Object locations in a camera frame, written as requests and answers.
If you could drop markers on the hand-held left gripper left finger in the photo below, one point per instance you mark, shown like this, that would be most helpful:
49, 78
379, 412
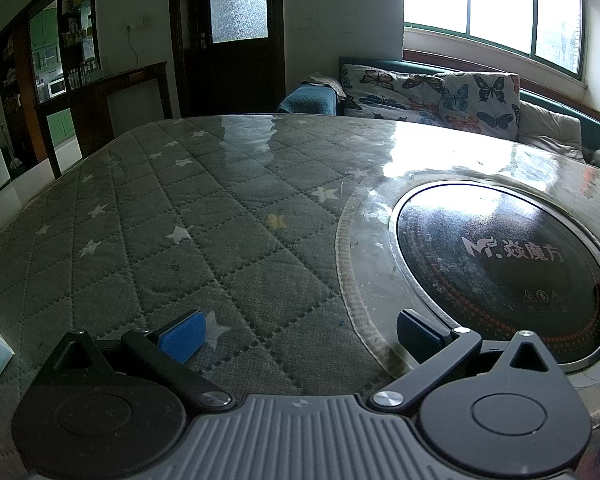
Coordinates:
185, 332

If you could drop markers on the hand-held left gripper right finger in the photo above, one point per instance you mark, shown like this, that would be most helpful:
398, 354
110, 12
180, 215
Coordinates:
420, 337

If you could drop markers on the black round induction cooktop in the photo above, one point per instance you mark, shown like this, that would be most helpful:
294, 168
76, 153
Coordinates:
480, 285

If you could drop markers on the teal sofa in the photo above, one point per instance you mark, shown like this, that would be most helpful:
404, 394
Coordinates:
597, 132

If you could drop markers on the grey pillow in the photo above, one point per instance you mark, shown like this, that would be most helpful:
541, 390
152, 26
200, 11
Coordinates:
550, 127

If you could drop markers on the square butterfly print pillow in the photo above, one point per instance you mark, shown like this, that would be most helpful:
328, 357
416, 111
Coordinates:
480, 102

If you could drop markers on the dark wooden glass door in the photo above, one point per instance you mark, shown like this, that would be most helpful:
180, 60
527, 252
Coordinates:
230, 75

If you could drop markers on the blue towel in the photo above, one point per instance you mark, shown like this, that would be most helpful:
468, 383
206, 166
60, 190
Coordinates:
307, 100

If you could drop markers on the dark wooden counter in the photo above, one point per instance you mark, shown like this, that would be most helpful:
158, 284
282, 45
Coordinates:
95, 85

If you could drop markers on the beige cloth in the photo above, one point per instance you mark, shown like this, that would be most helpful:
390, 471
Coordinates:
320, 82

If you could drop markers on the white microwave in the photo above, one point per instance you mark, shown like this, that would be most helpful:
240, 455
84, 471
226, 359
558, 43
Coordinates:
56, 88

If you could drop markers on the row of glass jars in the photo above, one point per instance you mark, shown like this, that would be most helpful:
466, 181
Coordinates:
82, 72

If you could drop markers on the green framed window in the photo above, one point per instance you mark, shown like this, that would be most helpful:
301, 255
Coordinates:
500, 0

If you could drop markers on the dark wooden shelf cabinet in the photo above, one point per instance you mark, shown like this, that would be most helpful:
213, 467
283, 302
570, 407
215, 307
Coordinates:
22, 70

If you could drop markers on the white wall socket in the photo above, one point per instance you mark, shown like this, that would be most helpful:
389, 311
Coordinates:
135, 24

